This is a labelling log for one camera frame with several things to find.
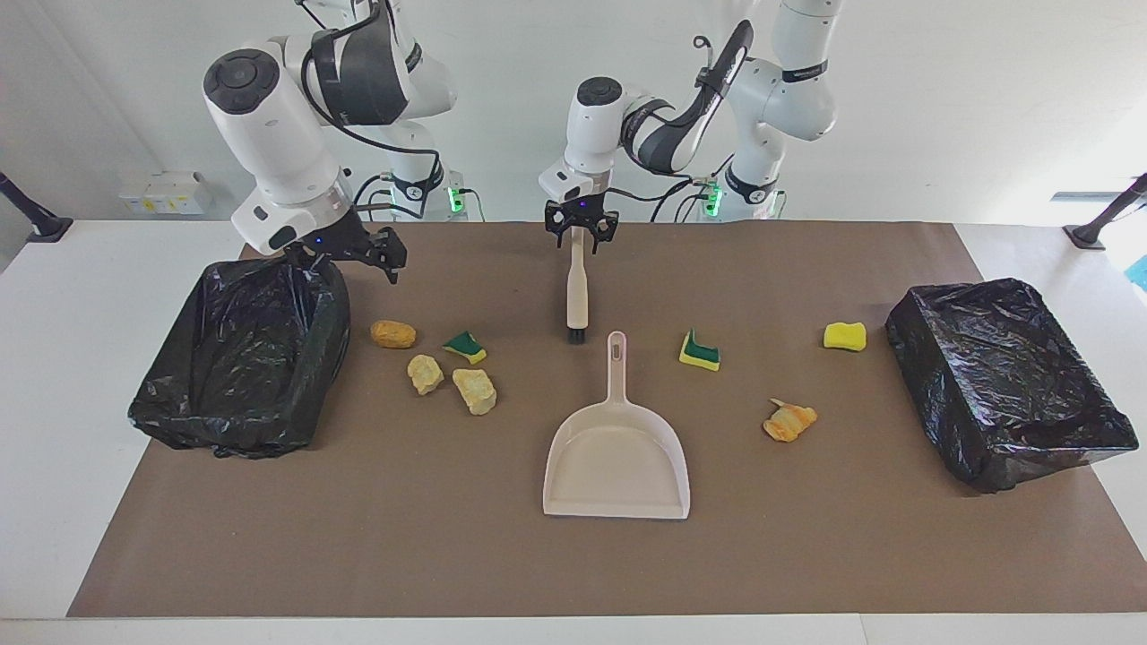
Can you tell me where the beige hand brush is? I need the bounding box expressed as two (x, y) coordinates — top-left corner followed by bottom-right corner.
(565, 224), (590, 346)

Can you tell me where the triangular green yellow sponge piece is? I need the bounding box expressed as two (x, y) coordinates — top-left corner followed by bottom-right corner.
(443, 331), (487, 365)

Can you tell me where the small yellow bread chunk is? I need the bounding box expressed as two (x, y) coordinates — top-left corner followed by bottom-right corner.
(407, 355), (445, 396)

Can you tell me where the large yellow bread chunk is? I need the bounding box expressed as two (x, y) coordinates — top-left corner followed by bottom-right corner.
(452, 368), (498, 416)

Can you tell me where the notched green yellow sponge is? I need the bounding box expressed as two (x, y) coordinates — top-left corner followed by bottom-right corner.
(678, 329), (721, 372)

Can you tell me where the beige plastic dustpan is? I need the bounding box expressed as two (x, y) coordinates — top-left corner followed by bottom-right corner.
(542, 331), (692, 520)

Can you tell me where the orange toy croissant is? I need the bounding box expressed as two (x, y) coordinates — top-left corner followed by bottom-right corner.
(763, 398), (818, 443)

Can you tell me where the black bag lined bin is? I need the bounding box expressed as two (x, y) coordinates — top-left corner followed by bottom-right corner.
(885, 278), (1141, 495)
(127, 251), (352, 460)

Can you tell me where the brown table mat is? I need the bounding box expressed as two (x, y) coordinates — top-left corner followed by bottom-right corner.
(67, 221), (1147, 619)

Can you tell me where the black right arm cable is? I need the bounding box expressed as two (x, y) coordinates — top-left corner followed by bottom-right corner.
(300, 0), (444, 216)

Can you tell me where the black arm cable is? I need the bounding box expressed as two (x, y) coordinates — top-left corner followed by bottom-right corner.
(300, 0), (444, 216)
(605, 31), (749, 202)

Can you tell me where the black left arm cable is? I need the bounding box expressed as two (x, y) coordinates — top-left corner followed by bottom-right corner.
(605, 31), (749, 202)

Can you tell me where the black right base cable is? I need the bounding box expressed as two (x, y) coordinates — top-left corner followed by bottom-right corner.
(348, 175), (395, 222)

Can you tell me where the black base cable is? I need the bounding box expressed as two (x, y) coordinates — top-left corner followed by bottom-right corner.
(348, 175), (395, 222)
(650, 152), (740, 223)

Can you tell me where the black left base cable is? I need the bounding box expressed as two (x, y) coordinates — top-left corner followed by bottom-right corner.
(650, 152), (740, 223)

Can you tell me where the white wall socket box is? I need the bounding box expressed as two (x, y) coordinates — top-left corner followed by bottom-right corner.
(119, 170), (213, 216)

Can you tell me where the black camera stand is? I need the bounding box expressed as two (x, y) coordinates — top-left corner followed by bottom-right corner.
(1063, 173), (1147, 251)
(0, 172), (74, 245)

